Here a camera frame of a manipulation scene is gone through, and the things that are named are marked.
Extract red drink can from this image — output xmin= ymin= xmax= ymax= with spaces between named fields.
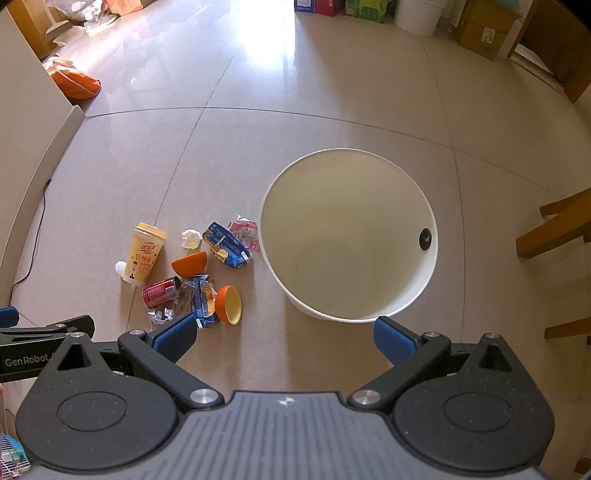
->
xmin=141 ymin=276 xmax=184 ymax=309

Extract blue juice carton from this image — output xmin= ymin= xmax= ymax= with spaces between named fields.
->
xmin=202 ymin=222 xmax=254 ymax=268

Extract pink snack wrapper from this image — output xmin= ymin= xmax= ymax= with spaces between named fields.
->
xmin=229 ymin=214 xmax=260 ymax=253

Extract green bag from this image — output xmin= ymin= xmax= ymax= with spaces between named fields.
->
xmin=344 ymin=0 xmax=398 ymax=25

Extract crushed blue drink carton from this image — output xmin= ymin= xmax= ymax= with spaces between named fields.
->
xmin=189 ymin=274 xmax=218 ymax=329

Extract white bucket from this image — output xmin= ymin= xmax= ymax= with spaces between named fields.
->
xmin=394 ymin=0 xmax=449 ymax=37

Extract white cabinet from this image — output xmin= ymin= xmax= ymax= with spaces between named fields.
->
xmin=0 ymin=8 xmax=86 ymax=298

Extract orange plastic bag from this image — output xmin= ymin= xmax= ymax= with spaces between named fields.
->
xmin=44 ymin=56 xmax=102 ymax=101

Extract yellow milk tea cup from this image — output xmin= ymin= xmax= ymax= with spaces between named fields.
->
xmin=121 ymin=222 xmax=167 ymax=288

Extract orange peel half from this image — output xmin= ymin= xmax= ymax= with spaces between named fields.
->
xmin=171 ymin=251 xmax=208 ymax=278
xmin=214 ymin=285 xmax=243 ymax=326

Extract black cable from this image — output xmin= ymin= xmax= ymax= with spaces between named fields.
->
xmin=10 ymin=179 xmax=51 ymax=298

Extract clear plastic wrapper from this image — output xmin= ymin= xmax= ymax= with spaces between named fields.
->
xmin=172 ymin=277 xmax=200 ymax=317

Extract brown cardboard box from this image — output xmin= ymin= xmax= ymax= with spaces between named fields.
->
xmin=454 ymin=0 xmax=523 ymax=62

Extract clear plastic bags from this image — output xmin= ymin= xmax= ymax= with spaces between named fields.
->
xmin=45 ymin=0 xmax=122 ymax=31

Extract colourful patterned item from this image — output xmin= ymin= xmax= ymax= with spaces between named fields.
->
xmin=0 ymin=433 xmax=34 ymax=480

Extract orange cardboard box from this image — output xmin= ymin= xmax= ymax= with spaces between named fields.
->
xmin=102 ymin=0 xmax=154 ymax=17

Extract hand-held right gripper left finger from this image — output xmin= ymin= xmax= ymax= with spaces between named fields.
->
xmin=36 ymin=311 xmax=227 ymax=413

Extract wooden chair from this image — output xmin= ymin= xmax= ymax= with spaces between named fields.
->
xmin=516 ymin=186 xmax=591 ymax=343

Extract white paper ball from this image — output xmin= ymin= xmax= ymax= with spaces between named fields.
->
xmin=147 ymin=308 xmax=175 ymax=332

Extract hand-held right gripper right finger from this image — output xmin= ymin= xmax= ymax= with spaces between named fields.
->
xmin=347 ymin=316 xmax=532 ymax=411

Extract wooden furniture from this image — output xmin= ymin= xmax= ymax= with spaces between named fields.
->
xmin=8 ymin=0 xmax=70 ymax=62

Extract white plastic bin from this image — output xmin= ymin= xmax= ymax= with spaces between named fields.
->
xmin=259 ymin=148 xmax=438 ymax=324

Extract blue box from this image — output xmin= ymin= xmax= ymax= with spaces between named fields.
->
xmin=294 ymin=0 xmax=345 ymax=17

